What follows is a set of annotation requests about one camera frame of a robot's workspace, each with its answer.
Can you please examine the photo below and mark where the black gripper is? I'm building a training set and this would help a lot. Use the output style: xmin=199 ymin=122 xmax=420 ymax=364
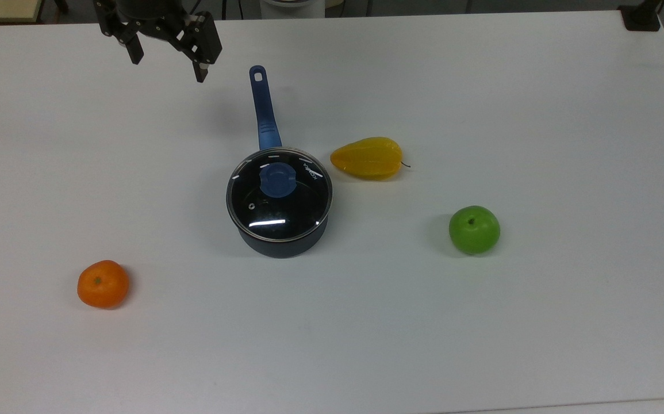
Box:
xmin=94 ymin=0 xmax=223 ymax=84

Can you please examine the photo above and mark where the glass lid with blue knob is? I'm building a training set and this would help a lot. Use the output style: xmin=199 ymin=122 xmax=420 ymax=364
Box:
xmin=227 ymin=148 xmax=333 ymax=242

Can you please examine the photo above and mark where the yellow starfruit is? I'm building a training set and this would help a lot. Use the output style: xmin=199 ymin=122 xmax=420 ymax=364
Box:
xmin=330 ymin=136 xmax=412 ymax=181

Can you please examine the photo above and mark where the orange tangerine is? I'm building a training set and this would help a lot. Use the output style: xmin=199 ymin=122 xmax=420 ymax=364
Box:
xmin=76 ymin=260 xmax=131 ymax=309

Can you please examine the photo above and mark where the green apple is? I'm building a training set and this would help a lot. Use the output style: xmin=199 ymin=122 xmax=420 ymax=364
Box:
xmin=448 ymin=205 xmax=501 ymax=255

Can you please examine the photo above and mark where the dark blue saucepan with handle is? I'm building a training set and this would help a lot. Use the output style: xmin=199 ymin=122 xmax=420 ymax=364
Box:
xmin=227 ymin=65 xmax=333 ymax=259

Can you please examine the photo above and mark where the black table clamp mount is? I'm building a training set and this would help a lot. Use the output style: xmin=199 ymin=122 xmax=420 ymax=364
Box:
xmin=618 ymin=0 xmax=664 ymax=32

